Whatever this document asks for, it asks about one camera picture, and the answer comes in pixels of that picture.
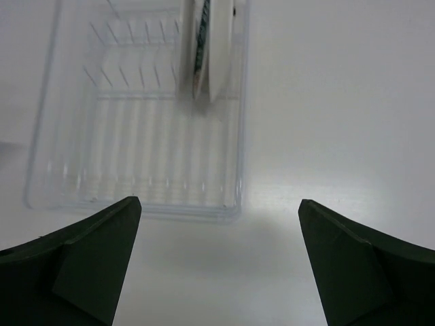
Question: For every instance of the white plate orange sunburst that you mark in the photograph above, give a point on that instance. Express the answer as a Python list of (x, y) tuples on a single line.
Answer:
[(220, 43)]

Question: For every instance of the white wire dish rack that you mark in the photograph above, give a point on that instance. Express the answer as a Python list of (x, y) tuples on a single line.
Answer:
[(115, 120)]

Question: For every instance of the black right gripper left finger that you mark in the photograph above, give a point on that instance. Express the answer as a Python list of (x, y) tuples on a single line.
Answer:
[(73, 276)]

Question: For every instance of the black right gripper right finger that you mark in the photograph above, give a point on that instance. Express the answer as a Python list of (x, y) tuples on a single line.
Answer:
[(364, 276)]

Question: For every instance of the plate with dark green rim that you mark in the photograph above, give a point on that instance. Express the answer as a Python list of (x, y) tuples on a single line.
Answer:
[(202, 49)]

